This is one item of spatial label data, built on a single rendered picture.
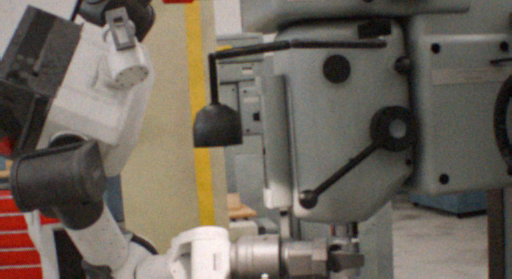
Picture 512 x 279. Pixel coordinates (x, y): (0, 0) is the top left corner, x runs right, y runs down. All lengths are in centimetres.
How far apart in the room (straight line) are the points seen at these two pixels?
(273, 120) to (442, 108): 27
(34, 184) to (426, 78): 67
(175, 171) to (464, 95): 188
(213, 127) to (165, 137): 184
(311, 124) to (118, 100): 40
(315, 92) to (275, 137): 11
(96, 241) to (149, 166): 156
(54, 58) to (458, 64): 72
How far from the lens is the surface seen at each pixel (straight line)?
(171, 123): 286
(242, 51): 100
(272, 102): 114
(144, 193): 287
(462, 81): 115
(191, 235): 124
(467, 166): 116
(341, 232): 119
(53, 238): 162
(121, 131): 130
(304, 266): 118
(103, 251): 135
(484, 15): 119
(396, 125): 108
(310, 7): 106
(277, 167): 114
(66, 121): 129
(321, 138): 109
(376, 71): 111
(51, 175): 122
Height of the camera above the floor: 151
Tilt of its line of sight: 3 degrees down
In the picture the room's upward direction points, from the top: 4 degrees counter-clockwise
